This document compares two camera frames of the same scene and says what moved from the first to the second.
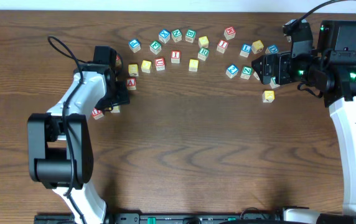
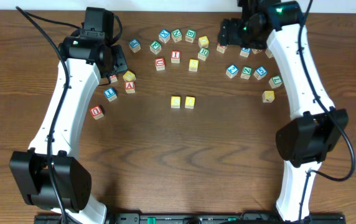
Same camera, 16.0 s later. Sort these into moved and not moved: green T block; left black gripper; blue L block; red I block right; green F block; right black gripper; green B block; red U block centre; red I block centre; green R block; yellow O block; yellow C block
Moved: yellow C block; left black gripper; right black gripper; yellow O block
Not moved: red I block right; green F block; red U block centre; green T block; green B block; blue L block; green R block; red I block centre
